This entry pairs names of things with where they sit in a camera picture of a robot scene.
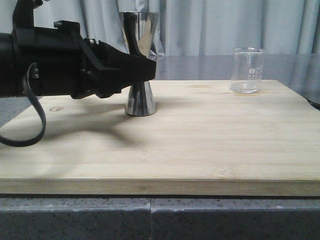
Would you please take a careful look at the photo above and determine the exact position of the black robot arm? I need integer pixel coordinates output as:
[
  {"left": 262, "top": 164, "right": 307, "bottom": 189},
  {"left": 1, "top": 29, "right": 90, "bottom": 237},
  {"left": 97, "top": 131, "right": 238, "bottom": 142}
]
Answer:
[{"left": 0, "top": 20, "right": 156, "bottom": 99}]

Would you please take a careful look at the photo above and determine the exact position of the clear glass beaker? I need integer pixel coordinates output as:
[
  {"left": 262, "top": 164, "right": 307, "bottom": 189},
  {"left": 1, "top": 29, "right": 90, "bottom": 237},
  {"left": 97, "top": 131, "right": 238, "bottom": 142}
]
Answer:
[{"left": 229, "top": 47, "right": 265, "bottom": 94}]

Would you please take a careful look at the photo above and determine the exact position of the steel double jigger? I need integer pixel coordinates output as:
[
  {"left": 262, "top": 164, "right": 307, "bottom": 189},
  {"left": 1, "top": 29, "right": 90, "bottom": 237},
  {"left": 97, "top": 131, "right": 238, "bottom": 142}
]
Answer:
[{"left": 118, "top": 11, "right": 159, "bottom": 117}]

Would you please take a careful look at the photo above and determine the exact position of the camera mount bracket wrist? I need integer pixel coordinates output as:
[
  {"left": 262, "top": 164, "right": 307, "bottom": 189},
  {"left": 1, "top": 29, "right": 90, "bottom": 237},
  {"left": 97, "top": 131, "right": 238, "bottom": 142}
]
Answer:
[{"left": 12, "top": 0, "right": 43, "bottom": 29}]

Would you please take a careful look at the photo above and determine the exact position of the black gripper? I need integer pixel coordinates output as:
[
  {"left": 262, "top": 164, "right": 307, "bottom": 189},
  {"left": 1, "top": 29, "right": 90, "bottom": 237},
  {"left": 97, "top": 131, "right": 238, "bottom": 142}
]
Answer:
[{"left": 11, "top": 20, "right": 157, "bottom": 99}]

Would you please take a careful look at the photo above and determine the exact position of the bamboo cutting board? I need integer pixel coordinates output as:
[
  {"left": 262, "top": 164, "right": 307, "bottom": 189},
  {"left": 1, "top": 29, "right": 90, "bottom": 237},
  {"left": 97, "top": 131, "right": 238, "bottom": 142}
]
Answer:
[{"left": 0, "top": 80, "right": 320, "bottom": 197}]

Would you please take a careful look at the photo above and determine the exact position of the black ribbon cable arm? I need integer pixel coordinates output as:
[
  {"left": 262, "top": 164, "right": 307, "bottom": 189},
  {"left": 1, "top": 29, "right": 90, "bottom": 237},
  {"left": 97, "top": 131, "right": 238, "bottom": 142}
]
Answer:
[{"left": 0, "top": 62, "right": 47, "bottom": 148}]

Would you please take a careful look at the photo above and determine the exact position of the grey curtain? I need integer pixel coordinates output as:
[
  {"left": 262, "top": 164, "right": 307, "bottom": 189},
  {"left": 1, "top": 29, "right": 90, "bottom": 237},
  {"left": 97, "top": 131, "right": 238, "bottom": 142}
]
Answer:
[{"left": 34, "top": 0, "right": 320, "bottom": 56}]

